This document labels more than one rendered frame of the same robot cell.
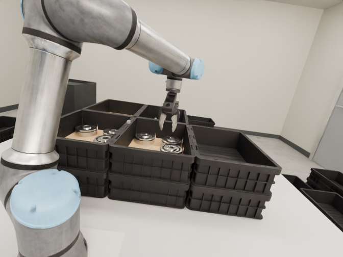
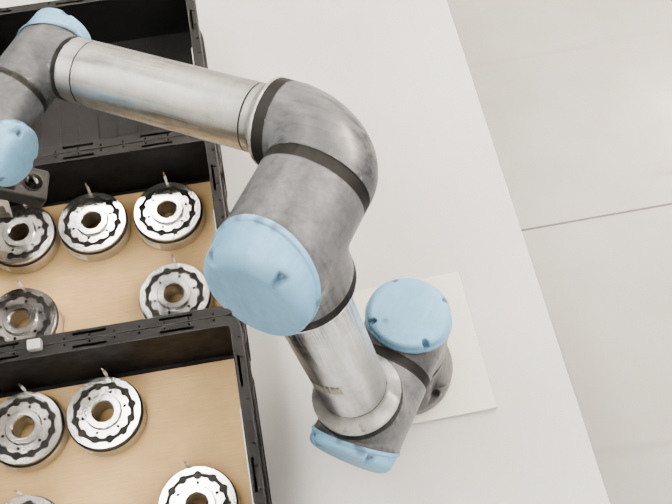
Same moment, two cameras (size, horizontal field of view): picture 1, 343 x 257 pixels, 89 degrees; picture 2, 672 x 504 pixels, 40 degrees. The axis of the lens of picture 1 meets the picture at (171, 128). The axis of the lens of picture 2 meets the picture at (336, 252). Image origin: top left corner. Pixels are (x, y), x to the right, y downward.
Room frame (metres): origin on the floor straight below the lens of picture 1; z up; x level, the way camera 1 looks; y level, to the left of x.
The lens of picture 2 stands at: (0.46, 0.72, 2.07)
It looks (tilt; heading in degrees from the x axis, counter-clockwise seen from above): 63 degrees down; 262
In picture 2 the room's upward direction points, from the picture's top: 1 degrees counter-clockwise
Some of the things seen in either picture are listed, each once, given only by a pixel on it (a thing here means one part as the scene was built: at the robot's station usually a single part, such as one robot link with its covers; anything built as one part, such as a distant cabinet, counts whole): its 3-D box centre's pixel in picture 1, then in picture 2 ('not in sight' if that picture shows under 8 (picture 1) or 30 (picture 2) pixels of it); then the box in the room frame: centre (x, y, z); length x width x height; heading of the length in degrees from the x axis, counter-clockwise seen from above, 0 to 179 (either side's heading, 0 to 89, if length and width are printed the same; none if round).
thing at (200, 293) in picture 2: not in sight; (174, 295); (0.61, 0.13, 0.86); 0.10 x 0.10 x 0.01
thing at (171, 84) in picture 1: (173, 84); not in sight; (0.85, 0.02, 1.13); 0.08 x 0.08 x 0.05
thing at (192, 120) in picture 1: (197, 133); not in sight; (2.51, -0.40, 0.37); 0.40 x 0.30 x 0.45; 92
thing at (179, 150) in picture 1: (171, 148); (92, 222); (0.73, -0.01, 0.86); 0.10 x 0.10 x 0.01
